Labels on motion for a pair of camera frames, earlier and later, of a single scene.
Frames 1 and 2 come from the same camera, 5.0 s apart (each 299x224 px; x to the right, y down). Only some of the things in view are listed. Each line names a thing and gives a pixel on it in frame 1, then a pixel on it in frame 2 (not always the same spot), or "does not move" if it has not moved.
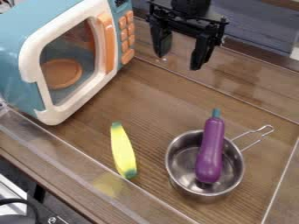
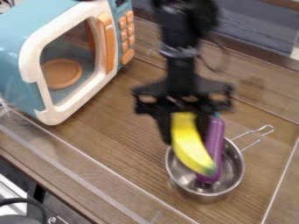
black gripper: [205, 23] to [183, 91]
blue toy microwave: [62, 47] does not move
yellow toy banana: [123, 151] to [189, 144]
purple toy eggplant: [210, 162] does not move
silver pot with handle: [182, 159] does not move
